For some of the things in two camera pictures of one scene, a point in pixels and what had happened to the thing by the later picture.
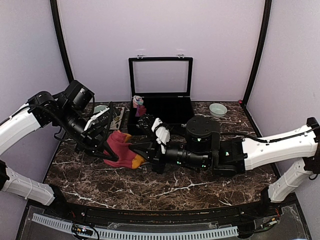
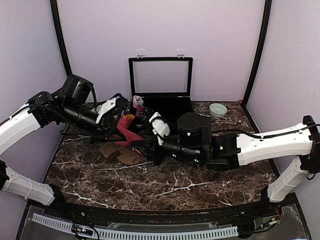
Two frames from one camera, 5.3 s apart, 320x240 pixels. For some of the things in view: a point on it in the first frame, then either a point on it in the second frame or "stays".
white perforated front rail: (225, 231) stays
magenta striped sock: (126, 157) → (129, 135)
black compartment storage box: (165, 85) stays
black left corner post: (57, 20) stays
